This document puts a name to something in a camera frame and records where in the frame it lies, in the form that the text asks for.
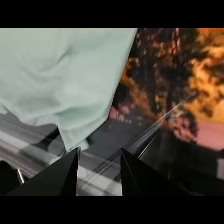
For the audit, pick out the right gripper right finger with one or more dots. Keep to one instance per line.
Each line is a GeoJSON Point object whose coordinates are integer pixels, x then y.
{"type": "Point", "coordinates": [136, 180]}

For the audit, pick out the pale green shirt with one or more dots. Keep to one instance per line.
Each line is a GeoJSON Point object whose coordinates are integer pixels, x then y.
{"type": "Point", "coordinates": [66, 66]}

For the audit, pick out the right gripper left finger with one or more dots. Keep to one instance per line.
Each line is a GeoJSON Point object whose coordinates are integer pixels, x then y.
{"type": "Point", "coordinates": [63, 178]}

